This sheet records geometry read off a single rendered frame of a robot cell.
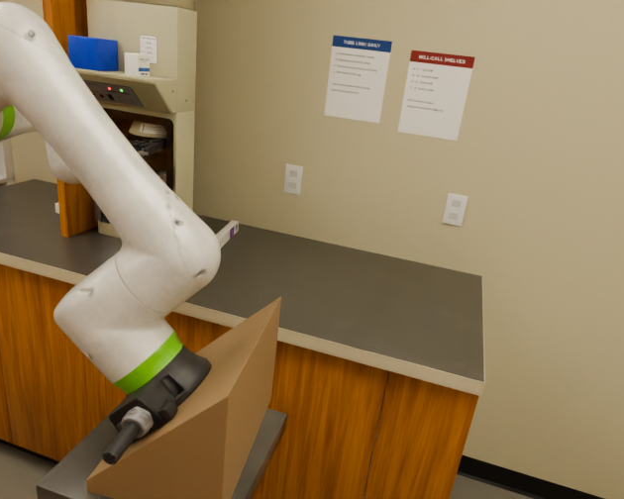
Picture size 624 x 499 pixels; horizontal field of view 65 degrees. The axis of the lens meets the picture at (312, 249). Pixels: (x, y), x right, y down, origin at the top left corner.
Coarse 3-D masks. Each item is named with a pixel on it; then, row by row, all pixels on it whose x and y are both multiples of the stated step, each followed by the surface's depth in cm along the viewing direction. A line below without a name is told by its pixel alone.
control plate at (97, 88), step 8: (88, 80) 149; (96, 88) 151; (104, 88) 150; (112, 88) 148; (120, 88) 147; (128, 88) 146; (96, 96) 155; (104, 96) 154; (112, 96) 152; (120, 96) 151; (128, 96) 150; (136, 96) 148; (128, 104) 154; (136, 104) 152
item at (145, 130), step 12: (120, 120) 159; (132, 120) 158; (144, 120) 156; (156, 120) 155; (168, 120) 154; (132, 132) 159; (144, 132) 158; (156, 132) 156; (168, 132) 155; (168, 144) 156; (156, 156) 159; (168, 156) 158; (156, 168) 161; (168, 168) 159; (168, 180) 161
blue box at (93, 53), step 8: (72, 40) 144; (80, 40) 143; (88, 40) 143; (96, 40) 142; (104, 40) 145; (112, 40) 149; (72, 48) 145; (80, 48) 144; (88, 48) 143; (96, 48) 143; (104, 48) 146; (112, 48) 149; (72, 56) 146; (80, 56) 145; (88, 56) 144; (96, 56) 144; (104, 56) 147; (112, 56) 150; (72, 64) 147; (80, 64) 146; (88, 64) 145; (96, 64) 144; (104, 64) 147; (112, 64) 151
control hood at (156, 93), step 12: (84, 72) 146; (96, 72) 144; (108, 72) 144; (120, 72) 149; (120, 84) 145; (132, 84) 144; (144, 84) 142; (156, 84) 141; (168, 84) 146; (144, 96) 147; (156, 96) 145; (168, 96) 148; (144, 108) 153; (156, 108) 151; (168, 108) 149
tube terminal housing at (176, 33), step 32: (96, 0) 149; (96, 32) 153; (128, 32) 150; (160, 32) 146; (192, 32) 152; (160, 64) 150; (192, 64) 156; (192, 96) 160; (192, 128) 164; (192, 160) 169; (192, 192) 173
